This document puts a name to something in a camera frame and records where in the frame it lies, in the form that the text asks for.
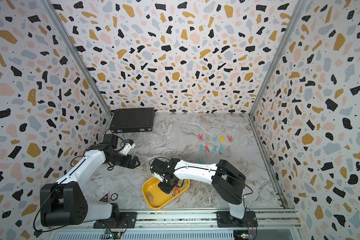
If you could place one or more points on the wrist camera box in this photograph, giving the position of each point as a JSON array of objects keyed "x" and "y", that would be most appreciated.
[
  {"x": 128, "y": 146},
  {"x": 163, "y": 171}
]

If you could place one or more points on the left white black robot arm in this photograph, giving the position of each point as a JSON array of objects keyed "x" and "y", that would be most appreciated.
[{"x": 63, "y": 202}]

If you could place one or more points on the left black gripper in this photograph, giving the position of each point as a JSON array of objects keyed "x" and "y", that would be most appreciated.
[{"x": 131, "y": 165}]

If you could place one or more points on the left aluminium corner post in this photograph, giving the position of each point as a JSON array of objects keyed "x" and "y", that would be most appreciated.
[{"x": 54, "y": 17}]

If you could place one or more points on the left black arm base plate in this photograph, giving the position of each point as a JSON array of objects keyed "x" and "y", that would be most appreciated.
[{"x": 122, "y": 220}]

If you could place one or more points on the yellow plastic storage box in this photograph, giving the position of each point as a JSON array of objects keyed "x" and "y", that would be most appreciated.
[{"x": 160, "y": 198}]

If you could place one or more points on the triangular warning sticker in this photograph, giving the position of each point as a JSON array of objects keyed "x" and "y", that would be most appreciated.
[{"x": 105, "y": 198}]

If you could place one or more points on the aluminium corner post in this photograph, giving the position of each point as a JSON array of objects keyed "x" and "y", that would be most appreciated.
[
  {"x": 281, "y": 48},
  {"x": 54, "y": 17}
]

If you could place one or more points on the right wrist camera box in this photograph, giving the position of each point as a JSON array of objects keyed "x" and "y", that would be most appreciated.
[{"x": 163, "y": 171}]

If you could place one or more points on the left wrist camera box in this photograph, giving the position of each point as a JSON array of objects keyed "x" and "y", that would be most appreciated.
[{"x": 128, "y": 146}]

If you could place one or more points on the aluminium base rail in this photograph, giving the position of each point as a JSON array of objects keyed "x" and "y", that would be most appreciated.
[{"x": 190, "y": 224}]

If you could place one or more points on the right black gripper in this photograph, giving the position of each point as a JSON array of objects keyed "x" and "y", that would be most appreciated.
[{"x": 164, "y": 189}]

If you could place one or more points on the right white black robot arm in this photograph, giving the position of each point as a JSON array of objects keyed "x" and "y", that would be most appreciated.
[{"x": 226, "y": 179}]

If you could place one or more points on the right aluminium corner post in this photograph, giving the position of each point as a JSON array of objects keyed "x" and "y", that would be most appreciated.
[{"x": 281, "y": 48}]

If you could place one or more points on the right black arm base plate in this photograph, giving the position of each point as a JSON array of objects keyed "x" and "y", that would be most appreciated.
[{"x": 225, "y": 220}]

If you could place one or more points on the round black sticker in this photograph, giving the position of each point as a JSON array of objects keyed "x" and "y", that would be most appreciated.
[{"x": 114, "y": 197}]

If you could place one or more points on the black flat case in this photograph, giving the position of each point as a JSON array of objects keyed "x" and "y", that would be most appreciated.
[{"x": 132, "y": 120}]

